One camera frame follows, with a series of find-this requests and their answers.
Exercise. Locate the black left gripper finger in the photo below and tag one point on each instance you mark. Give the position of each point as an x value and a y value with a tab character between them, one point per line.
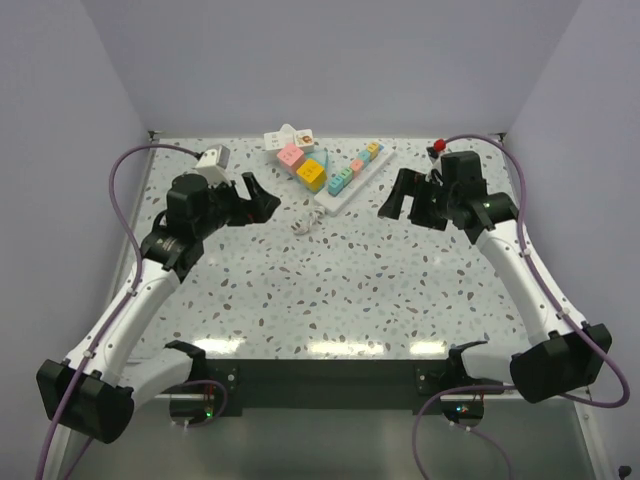
263	207
255	190

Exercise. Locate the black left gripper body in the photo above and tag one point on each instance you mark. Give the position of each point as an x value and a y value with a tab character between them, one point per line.
227	207

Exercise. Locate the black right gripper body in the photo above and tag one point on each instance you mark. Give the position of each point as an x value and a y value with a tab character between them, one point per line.
431	207

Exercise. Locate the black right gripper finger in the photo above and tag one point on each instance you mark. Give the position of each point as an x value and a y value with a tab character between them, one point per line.
392	207
407	182

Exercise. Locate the white power strip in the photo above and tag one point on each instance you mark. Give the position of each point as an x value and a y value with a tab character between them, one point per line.
333	205

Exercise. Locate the yellow charger plug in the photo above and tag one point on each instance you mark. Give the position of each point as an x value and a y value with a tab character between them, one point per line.
374	149

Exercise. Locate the light cyan charger plug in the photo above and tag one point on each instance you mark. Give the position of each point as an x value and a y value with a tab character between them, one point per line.
364	156

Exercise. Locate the salmon pink charger plug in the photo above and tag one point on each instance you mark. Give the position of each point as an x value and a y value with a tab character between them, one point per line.
357	166

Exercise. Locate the green charger plug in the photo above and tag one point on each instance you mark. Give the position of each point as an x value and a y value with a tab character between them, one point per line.
346	176

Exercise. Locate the teal blue charger plug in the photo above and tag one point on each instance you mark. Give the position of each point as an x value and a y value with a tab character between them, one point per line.
335	186

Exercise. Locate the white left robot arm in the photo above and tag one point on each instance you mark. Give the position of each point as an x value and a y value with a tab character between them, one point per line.
92	391

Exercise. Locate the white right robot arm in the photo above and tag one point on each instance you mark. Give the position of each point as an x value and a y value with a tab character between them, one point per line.
562	355

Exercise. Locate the pink cube socket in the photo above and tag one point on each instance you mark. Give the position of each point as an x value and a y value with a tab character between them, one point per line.
291	157

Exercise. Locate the white socket adapter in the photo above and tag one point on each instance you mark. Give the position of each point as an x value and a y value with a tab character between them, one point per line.
276	140

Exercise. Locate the yellow cube socket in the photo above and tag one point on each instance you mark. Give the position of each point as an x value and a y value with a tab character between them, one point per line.
312	175

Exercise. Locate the white cartoon sticker adapter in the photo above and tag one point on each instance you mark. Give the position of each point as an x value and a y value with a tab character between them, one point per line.
304	140

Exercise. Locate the light blue triangular item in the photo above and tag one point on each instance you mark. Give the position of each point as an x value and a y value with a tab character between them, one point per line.
322	157

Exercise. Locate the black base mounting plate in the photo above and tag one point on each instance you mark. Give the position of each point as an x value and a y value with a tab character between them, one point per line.
331	384

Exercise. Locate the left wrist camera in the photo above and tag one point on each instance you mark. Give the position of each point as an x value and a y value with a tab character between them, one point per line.
212	165

